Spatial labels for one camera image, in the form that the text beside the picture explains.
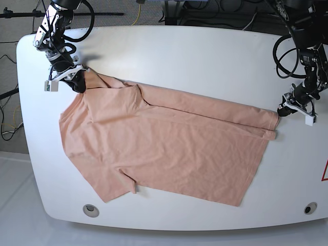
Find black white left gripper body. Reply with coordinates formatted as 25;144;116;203
279;86;316;116

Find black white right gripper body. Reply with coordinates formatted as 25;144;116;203
48;57;89;81

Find peach pink T-shirt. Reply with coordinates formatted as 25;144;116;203
59;71;279;207

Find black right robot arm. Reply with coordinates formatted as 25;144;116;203
33;1;95;93

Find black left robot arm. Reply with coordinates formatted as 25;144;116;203
267;1;327;125

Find red triangle sticker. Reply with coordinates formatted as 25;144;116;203
321;161;328;181

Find right table grommet hole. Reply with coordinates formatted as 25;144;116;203
304;202;318;215

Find table grommet hole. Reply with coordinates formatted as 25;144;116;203
83;204;99;218
304;202;318;215

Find left table grommet hole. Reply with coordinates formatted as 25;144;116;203
83;204;99;218

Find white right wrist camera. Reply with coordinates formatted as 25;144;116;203
44;80;59;92

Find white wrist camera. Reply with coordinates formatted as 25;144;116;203
44;80;59;92
305;115;316;127

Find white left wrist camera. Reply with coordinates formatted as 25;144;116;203
305;115;316;127

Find tangled black cables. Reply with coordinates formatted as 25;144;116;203
158;0;282;34

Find white cable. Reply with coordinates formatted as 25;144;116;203
242;11;258;31

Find yellow cable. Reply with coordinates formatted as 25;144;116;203
131;4;142;26

